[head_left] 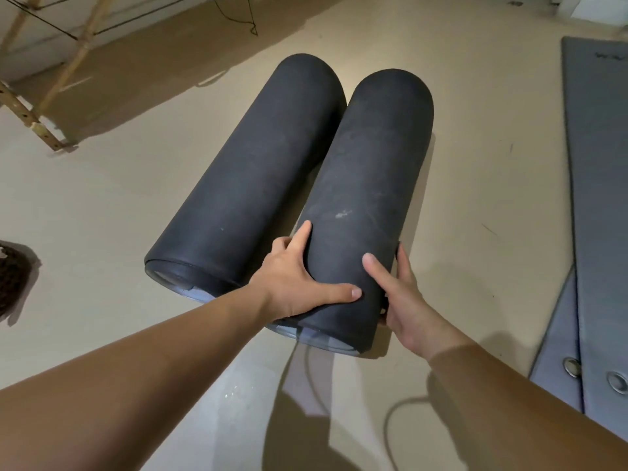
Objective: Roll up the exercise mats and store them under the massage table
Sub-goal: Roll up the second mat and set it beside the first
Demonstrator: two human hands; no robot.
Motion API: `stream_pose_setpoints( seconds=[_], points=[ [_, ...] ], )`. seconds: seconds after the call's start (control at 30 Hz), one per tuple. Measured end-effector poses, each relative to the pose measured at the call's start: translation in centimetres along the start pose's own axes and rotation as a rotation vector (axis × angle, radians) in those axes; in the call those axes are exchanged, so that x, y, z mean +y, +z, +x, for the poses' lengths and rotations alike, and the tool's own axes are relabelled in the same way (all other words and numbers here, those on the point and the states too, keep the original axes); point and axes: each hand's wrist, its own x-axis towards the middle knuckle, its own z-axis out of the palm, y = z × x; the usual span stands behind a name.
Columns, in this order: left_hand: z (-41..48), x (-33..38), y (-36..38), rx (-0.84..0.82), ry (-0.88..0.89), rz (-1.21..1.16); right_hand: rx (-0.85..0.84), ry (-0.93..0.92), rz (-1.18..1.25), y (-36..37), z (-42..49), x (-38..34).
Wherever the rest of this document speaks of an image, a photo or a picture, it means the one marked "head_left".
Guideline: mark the person's right hand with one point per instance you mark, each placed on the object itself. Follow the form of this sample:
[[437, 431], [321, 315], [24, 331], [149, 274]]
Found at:
[[412, 313]]

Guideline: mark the person's left hand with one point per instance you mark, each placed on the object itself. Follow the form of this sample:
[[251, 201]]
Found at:
[[289, 279]]

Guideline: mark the person's left forearm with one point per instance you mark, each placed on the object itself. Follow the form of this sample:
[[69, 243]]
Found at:
[[122, 387]]

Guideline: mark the person's right forearm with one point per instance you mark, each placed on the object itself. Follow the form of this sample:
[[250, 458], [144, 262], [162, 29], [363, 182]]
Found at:
[[515, 416]]

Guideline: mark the wooden massage table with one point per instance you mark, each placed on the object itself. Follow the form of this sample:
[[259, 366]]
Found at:
[[73, 58]]

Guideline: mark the dark wicker basket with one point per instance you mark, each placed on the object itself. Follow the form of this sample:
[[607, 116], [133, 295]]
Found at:
[[12, 279]]

